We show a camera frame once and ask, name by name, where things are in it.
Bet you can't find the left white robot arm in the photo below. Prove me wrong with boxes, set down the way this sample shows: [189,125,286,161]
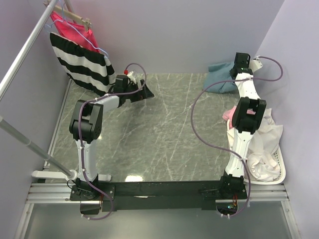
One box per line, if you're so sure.
[69,72,154,200]

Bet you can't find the pink t shirt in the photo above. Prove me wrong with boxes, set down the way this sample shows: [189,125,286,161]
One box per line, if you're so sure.
[222,105,257,122]

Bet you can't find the wooden clip hanger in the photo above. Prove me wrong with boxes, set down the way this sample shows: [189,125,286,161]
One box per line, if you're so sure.
[53,0,92,32]

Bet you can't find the metal clothes rack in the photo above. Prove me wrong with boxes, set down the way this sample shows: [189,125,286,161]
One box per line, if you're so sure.
[0,0,129,182]

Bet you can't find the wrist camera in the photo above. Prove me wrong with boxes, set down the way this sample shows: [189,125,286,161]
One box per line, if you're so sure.
[249,56,263,73]
[126,71,138,83]

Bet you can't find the blue wire hanger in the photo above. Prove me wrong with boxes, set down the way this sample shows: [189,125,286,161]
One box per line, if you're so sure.
[45,3,109,58]

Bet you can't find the blue t shirt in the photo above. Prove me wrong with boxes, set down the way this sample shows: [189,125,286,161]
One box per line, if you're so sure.
[203,62,237,94]

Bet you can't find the black base beam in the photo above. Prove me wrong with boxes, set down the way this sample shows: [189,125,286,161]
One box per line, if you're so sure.
[70,180,248,212]

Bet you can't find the white t shirt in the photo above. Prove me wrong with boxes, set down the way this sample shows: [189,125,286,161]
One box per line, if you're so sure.
[227,109,283,182]

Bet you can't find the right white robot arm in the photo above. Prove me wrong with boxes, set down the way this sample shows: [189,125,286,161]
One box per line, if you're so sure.
[219,52,266,199]

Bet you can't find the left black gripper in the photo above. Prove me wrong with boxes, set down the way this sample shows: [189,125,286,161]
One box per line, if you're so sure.
[124,80,155,103]

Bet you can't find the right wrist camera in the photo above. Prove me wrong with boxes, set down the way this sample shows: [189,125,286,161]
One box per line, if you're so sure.
[249,56,263,73]

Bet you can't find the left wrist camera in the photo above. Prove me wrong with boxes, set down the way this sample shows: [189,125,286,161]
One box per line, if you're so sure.
[126,71,138,83]

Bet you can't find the black white striped garment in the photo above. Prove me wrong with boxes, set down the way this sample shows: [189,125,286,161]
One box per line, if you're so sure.
[49,32,117,97]

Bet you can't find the red pink garment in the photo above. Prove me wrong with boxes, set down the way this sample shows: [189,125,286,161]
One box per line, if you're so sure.
[50,12,99,52]

